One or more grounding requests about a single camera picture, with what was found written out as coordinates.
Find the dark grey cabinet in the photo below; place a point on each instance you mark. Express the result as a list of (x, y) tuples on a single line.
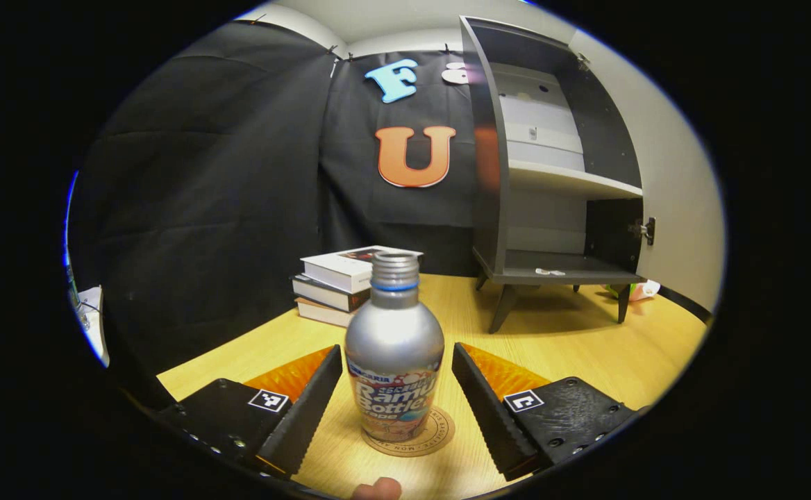
[(492, 229)]

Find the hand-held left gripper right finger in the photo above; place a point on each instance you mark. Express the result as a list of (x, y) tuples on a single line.
[(489, 417)]

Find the metal door hinge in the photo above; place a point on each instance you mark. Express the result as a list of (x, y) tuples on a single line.
[(645, 230)]

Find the dark-edged white book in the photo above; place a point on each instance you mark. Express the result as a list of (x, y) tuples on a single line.
[(325, 295)]

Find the white book with portrait cover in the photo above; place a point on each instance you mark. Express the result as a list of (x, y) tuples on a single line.
[(339, 267)]

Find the brown-edged white book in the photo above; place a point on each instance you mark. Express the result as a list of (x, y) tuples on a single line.
[(322, 312)]

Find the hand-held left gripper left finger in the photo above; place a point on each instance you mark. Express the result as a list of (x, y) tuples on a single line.
[(308, 417)]

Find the silver bottle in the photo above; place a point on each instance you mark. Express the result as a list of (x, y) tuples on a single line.
[(395, 333)]

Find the black backdrop cloth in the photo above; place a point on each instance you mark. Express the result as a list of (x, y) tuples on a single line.
[(204, 208)]

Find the round cork coaster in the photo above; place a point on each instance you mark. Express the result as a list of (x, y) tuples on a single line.
[(440, 430)]

